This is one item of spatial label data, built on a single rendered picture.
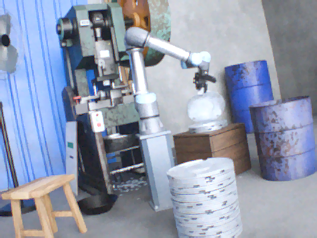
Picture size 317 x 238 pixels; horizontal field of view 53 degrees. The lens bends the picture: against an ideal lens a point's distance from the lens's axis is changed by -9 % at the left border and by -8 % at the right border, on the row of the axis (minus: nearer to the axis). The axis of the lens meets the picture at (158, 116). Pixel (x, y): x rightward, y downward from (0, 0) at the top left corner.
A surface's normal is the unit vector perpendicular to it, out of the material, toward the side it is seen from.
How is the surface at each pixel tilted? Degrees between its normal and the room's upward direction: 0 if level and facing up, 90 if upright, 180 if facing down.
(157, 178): 90
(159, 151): 90
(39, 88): 90
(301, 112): 92
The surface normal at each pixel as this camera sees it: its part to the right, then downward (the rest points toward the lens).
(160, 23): 0.51, 0.29
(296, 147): -0.04, 0.10
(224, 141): 0.58, -0.07
